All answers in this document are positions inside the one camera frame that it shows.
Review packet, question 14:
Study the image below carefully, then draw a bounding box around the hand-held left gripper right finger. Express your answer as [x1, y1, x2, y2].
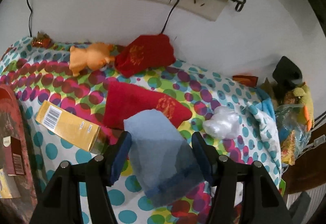
[191, 132, 289, 224]

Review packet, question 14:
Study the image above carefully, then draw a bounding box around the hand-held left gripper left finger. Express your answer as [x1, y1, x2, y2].
[29, 131, 132, 224]

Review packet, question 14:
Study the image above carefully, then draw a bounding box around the blue sock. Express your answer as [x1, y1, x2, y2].
[123, 109, 205, 207]

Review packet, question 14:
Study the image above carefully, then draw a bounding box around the round red tray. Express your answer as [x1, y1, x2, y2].
[0, 85, 39, 224]

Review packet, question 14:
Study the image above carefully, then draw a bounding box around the dark red box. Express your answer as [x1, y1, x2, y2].
[0, 136, 26, 177]

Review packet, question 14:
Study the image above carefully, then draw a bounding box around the crumpled clear plastic bag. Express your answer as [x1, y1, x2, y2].
[202, 106, 241, 140]

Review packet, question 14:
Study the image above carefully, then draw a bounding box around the red sock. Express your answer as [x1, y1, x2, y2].
[114, 34, 177, 78]
[103, 81, 192, 131]

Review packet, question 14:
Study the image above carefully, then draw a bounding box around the blue cloth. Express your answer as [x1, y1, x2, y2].
[255, 97, 278, 124]

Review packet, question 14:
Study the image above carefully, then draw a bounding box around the red foil packet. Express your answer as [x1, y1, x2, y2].
[232, 75, 259, 87]

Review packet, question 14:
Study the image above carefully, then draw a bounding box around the clear bag of packets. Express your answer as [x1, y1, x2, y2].
[274, 104, 312, 166]

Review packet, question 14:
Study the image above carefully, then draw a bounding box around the polka dot cloth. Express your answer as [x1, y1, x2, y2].
[0, 36, 286, 224]

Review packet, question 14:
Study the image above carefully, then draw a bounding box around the orange rubber toy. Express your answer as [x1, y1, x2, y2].
[69, 43, 116, 77]

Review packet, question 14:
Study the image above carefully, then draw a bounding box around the yellow plush toy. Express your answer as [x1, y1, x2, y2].
[291, 84, 315, 133]

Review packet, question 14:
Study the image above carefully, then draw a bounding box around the red candy wrapper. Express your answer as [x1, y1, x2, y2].
[32, 31, 53, 48]

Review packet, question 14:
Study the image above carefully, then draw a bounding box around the black charger cable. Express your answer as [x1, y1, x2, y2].
[160, 0, 196, 35]

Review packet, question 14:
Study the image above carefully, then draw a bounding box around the thin black wall cable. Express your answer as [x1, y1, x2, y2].
[24, 0, 34, 37]

